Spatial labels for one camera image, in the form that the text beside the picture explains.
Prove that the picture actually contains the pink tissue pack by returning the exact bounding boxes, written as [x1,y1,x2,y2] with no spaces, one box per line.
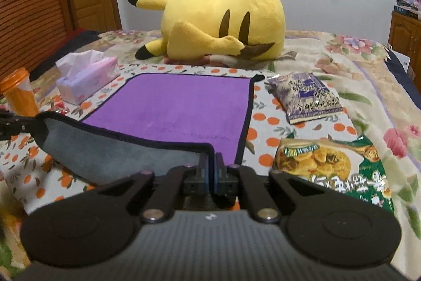
[56,50,120,105]

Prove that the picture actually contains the wooden slatted headboard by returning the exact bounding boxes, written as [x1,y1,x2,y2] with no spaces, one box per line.
[1,0,73,78]

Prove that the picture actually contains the orange plastic cup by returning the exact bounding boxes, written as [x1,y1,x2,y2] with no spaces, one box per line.
[1,67,39,117]

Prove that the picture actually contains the green noodle snack bag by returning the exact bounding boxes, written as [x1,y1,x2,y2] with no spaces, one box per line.
[273,135,394,213]

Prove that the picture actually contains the floral bed blanket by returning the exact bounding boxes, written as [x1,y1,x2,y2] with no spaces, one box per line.
[1,31,420,279]

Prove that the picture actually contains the purple snack bag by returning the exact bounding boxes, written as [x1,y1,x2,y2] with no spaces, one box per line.
[268,73,343,124]

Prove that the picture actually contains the stack of books and papers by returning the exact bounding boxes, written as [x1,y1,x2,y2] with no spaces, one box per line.
[393,0,421,21]

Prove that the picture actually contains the white paper by cabinet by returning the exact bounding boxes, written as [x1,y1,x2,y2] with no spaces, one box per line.
[387,46,411,73]

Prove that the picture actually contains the wooden cabinet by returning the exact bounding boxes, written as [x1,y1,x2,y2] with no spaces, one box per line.
[388,11,421,91]

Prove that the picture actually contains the purple and grey towel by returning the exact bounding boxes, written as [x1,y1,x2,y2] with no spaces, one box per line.
[31,73,260,185]

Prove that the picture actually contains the small red candy wrapper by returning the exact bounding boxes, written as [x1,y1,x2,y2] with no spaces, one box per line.
[51,104,69,115]

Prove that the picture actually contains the yellow Pikachu plush toy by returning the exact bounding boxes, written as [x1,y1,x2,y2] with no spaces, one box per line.
[128,0,286,61]

